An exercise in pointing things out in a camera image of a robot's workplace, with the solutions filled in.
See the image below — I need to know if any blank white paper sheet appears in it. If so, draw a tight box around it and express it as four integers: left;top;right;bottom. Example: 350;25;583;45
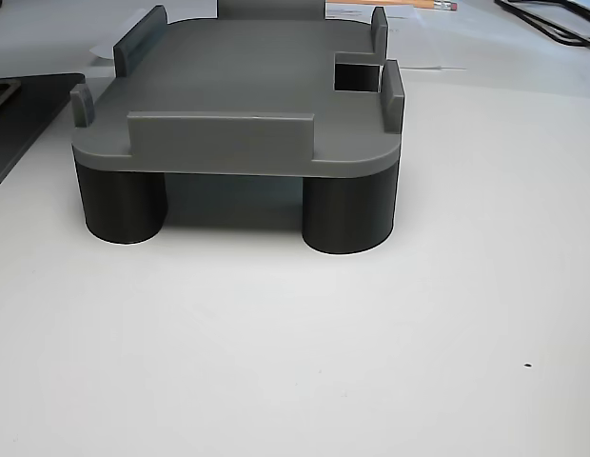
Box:
89;12;140;62

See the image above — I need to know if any black flat tray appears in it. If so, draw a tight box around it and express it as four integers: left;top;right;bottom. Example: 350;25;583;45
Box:
0;71;88;197

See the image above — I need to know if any grey holder with black legs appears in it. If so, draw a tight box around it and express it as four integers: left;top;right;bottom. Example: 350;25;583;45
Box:
69;0;406;256

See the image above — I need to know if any black rectangular frame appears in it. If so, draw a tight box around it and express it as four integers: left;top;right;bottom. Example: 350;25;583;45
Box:
493;0;590;30
513;9;590;50

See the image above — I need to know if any dark rectangular frame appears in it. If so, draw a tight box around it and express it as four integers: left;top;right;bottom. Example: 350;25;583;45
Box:
0;80;21;118

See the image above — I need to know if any yellow pencil with pink eraser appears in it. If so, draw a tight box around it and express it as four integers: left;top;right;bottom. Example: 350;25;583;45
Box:
414;0;459;12

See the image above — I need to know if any white paper sheet with print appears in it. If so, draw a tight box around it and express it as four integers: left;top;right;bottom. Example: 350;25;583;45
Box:
324;0;469;72

